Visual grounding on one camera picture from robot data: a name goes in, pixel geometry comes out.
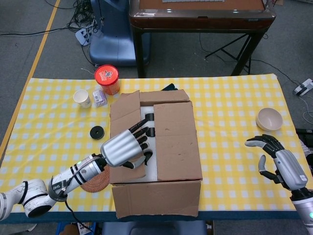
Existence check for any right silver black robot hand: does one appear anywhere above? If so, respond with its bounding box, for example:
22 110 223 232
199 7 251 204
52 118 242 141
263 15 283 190
245 134 310 191

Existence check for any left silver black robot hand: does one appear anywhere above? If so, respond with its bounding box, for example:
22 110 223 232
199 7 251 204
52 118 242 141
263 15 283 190
100 118 154 169

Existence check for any brown cardboard box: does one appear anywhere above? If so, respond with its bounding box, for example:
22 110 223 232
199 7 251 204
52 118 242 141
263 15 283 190
109 89 204 219

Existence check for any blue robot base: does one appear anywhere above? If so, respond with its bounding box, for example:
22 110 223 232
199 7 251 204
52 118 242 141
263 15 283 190
89 0 151 67

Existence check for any black round disc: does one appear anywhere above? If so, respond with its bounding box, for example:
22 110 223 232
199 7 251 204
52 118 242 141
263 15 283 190
89 125 105 141

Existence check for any white foam insert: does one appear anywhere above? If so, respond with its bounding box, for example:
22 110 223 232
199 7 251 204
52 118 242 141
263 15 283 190
139 104 158 183

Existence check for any woven rattan coaster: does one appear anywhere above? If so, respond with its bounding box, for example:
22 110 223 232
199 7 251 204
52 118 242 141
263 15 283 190
80 168 111 193

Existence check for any beige bowl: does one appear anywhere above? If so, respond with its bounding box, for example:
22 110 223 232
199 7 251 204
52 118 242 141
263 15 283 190
255 107 284 132

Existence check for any small purple packet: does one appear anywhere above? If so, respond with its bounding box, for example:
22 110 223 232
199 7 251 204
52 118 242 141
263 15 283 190
92 90 109 108

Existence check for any yellow white checked tablecloth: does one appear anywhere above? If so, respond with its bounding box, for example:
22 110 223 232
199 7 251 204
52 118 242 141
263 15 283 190
0 73 300 213

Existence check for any white paper cup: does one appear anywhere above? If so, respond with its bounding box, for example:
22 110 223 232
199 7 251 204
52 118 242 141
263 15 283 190
73 89 92 109

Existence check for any orange canister with red lid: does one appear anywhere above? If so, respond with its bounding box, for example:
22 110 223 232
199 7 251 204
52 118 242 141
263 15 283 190
94 64 121 95

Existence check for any dark teal case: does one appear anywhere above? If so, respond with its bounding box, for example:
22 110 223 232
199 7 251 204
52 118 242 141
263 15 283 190
160 83 180 92

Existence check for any white black floor device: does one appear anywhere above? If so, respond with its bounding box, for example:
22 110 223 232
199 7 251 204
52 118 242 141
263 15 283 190
293 78 313 96

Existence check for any blue grey seat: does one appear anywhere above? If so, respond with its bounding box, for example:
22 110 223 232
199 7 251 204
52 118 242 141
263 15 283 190
101 220 208 235

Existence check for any blue crate with papers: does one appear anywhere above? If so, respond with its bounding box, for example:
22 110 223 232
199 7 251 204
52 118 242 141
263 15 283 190
56 221 96 235

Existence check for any white power strip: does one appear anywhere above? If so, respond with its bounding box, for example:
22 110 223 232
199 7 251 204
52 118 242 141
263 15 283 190
74 27 95 47

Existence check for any black metal folding stand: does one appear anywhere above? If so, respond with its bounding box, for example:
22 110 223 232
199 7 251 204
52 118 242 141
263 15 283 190
204 33 252 76

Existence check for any dark wooden mahjong table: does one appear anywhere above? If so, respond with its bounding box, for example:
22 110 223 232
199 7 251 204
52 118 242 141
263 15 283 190
129 0 277 78

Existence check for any thin white cable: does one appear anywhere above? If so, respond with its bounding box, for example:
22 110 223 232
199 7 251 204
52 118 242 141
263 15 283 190
298 94 313 128

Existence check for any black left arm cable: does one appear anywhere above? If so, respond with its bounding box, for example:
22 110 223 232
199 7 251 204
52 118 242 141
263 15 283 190
50 159 96 235

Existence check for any black cable tangle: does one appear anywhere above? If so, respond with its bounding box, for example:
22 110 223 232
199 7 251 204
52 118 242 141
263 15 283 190
66 0 106 33

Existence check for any long black floor cable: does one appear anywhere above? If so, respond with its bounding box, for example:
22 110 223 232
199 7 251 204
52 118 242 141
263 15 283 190
0 25 77 37

